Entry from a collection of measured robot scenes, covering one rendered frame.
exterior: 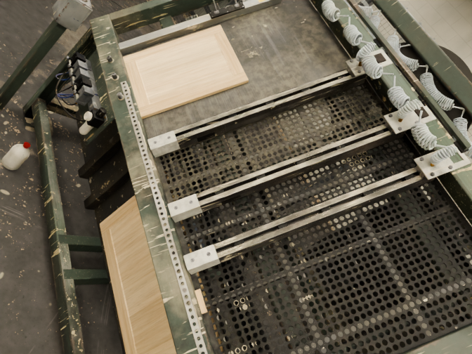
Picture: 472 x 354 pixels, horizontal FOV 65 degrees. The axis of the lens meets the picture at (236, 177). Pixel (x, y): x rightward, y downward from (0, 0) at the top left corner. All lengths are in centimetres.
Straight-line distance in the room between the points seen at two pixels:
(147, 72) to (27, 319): 135
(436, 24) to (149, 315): 636
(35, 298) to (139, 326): 56
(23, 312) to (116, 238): 54
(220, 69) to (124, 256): 109
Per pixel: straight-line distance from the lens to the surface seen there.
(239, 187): 155
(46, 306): 221
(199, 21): 226
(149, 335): 192
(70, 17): 231
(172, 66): 208
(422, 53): 243
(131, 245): 202
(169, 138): 173
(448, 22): 718
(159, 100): 195
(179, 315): 147
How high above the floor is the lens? 182
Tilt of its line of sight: 24 degrees down
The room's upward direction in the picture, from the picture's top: 54 degrees clockwise
